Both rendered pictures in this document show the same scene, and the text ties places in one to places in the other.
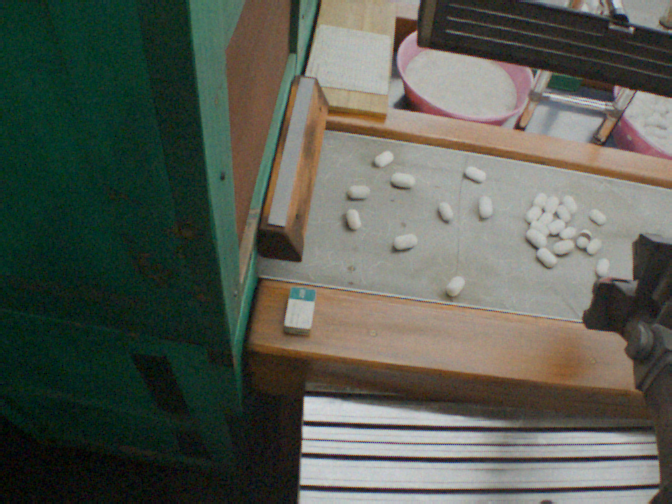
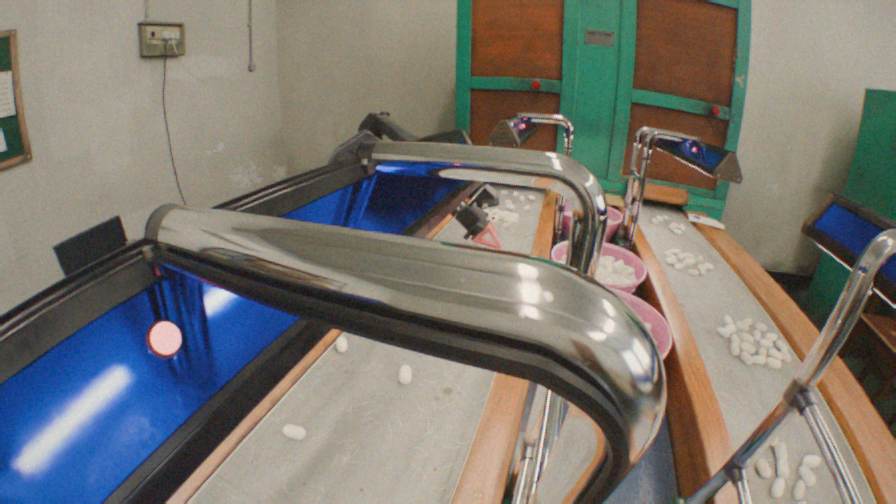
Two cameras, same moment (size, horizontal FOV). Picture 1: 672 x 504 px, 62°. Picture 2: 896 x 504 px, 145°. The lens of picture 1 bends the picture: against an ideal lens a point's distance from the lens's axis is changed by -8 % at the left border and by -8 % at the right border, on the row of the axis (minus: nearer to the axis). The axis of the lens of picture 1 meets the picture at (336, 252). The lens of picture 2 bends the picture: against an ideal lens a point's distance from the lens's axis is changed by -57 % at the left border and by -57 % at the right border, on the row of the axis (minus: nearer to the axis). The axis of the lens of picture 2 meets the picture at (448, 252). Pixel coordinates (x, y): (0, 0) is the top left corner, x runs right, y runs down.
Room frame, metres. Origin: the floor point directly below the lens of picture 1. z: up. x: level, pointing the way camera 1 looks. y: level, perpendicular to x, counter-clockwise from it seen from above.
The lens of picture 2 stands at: (0.81, -1.46, 1.15)
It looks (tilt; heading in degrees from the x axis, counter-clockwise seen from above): 26 degrees down; 110
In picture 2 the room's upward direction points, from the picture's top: straight up
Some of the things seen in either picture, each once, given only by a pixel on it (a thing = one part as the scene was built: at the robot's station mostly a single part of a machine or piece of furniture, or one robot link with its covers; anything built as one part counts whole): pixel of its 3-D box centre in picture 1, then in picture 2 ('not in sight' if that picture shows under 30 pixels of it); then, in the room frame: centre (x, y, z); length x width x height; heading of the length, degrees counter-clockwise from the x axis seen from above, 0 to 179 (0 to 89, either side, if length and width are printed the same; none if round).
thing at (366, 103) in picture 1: (352, 49); (586, 195); (0.91, 0.03, 0.77); 0.33 x 0.15 x 0.01; 1
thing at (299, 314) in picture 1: (300, 310); not in sight; (0.36, 0.03, 0.77); 0.06 x 0.04 x 0.02; 1
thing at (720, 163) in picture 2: not in sight; (688, 149); (1.20, -0.35, 1.08); 0.62 x 0.08 x 0.07; 91
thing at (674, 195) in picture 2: not in sight; (658, 192); (1.25, 0.09, 0.83); 0.30 x 0.06 x 0.07; 1
